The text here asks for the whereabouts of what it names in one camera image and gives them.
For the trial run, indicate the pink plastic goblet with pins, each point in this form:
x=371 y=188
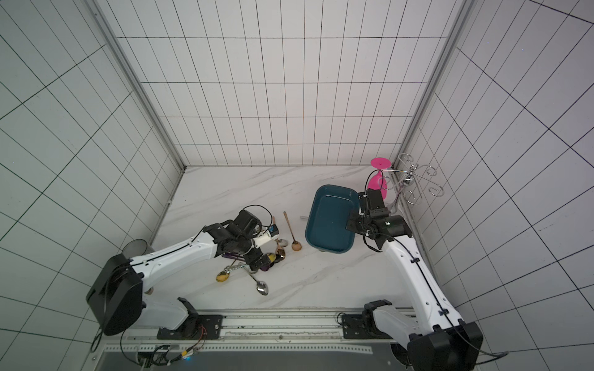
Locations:
x=377 y=180

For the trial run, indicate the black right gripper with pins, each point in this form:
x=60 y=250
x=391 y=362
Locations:
x=353 y=221

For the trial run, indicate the teal plastic storage box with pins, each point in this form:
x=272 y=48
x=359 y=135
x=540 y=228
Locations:
x=326 y=228

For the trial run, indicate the chrome cup rack stand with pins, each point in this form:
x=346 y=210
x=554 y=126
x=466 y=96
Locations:
x=409 y=180

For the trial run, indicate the grey mesh cup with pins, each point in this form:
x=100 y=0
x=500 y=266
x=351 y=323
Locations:
x=137 y=247

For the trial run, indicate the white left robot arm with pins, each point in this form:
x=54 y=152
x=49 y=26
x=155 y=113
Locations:
x=119 y=298

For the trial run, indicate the silver spoon near front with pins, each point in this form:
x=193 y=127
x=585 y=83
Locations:
x=261 y=286

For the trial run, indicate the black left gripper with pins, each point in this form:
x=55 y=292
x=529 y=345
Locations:
x=259 y=263

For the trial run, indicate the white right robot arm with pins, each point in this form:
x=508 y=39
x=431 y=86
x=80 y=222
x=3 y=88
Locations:
x=437 y=338

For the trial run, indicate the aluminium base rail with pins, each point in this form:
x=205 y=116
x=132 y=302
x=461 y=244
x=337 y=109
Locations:
x=251 y=330

